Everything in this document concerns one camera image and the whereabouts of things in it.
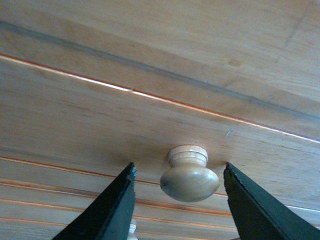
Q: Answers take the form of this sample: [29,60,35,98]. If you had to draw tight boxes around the round wooden knob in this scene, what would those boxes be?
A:
[160,145,220,203]
[127,219,138,240]

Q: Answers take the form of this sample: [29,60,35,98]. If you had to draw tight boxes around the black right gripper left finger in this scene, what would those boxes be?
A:
[54,162,137,240]

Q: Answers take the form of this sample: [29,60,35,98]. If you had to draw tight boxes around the light wooden nightstand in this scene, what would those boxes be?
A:
[0,0,320,139]

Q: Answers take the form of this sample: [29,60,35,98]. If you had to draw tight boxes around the wooden drawer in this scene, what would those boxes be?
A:
[0,54,320,240]

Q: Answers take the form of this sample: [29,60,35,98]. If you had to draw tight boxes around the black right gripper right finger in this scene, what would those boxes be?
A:
[223,162,320,240]

